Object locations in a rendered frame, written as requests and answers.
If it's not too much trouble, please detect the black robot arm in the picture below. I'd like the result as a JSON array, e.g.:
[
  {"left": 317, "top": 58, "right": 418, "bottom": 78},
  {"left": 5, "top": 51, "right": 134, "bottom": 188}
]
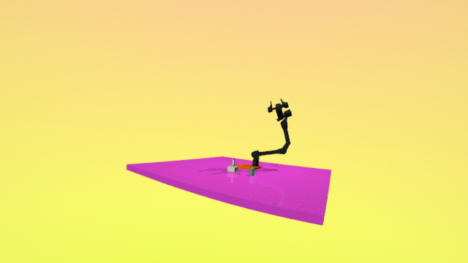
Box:
[{"left": 252, "top": 109, "right": 293, "bottom": 167}]

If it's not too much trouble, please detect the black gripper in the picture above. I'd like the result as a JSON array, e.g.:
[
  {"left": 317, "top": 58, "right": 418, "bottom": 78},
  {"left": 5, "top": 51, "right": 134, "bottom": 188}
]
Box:
[{"left": 267, "top": 98, "right": 289, "bottom": 115}]

